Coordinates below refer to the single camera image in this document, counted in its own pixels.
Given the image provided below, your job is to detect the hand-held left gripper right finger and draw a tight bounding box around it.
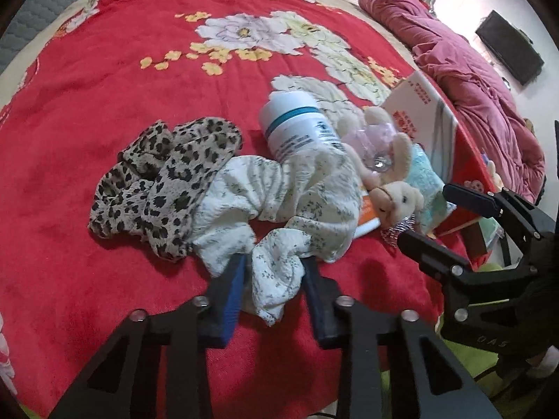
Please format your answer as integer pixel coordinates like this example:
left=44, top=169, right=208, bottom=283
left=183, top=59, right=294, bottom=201
left=301, top=257, right=503, bottom=419

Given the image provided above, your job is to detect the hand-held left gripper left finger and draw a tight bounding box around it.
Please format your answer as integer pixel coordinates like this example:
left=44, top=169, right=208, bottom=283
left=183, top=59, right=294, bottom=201
left=48, top=253, right=249, bottom=419

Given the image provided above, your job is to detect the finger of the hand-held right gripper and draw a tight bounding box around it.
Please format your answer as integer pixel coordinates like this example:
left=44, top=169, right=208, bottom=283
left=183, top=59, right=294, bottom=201
left=442, top=183, right=552, bottom=245
left=397, top=229, right=537, bottom=294

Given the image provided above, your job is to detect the plush rabbit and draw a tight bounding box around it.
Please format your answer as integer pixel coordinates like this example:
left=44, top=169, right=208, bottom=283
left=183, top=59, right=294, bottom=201
left=336, top=105, right=415, bottom=184
left=362, top=133, right=457, bottom=235

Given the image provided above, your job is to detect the white floral scrunchie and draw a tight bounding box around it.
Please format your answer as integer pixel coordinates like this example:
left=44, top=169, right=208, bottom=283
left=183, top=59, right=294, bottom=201
left=190, top=146, right=363, bottom=328

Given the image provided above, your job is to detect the black tray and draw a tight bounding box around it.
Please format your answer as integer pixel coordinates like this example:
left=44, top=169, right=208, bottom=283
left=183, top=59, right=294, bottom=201
left=465, top=214, right=514, bottom=271

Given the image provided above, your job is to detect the silver glittery wrap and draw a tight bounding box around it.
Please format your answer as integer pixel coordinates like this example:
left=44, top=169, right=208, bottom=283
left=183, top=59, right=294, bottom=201
left=380, top=216, right=415, bottom=249

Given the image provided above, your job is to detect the orange snack packet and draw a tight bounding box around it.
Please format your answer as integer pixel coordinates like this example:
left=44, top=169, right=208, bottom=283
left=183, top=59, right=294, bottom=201
left=349, top=194, right=382, bottom=239

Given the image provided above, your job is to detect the plush rabbit in pink dress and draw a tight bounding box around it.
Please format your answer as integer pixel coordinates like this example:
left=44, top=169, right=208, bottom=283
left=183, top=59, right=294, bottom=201
left=336, top=105, right=415, bottom=184

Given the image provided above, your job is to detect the leopard print scrunchie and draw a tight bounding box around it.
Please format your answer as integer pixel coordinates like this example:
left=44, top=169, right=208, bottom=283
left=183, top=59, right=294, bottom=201
left=87, top=117, right=244, bottom=263

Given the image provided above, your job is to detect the pink duvet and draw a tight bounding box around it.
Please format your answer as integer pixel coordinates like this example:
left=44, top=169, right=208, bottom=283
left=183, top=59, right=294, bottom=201
left=357, top=0, right=546, bottom=204

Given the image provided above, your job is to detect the black television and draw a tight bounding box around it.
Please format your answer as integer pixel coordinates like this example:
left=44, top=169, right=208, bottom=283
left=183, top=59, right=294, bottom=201
left=475, top=10, right=545, bottom=87

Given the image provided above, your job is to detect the white bottle with blue band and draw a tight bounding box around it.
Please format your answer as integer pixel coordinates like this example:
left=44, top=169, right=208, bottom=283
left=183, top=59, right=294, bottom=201
left=257, top=91, right=346, bottom=164

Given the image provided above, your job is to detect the red floral blanket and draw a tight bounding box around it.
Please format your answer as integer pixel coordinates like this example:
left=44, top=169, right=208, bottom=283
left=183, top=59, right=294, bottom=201
left=0, top=0, right=494, bottom=419

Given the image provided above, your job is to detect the grey quilted headboard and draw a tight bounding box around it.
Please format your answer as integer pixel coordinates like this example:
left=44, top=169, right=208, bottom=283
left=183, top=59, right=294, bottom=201
left=0, top=0, right=114, bottom=75

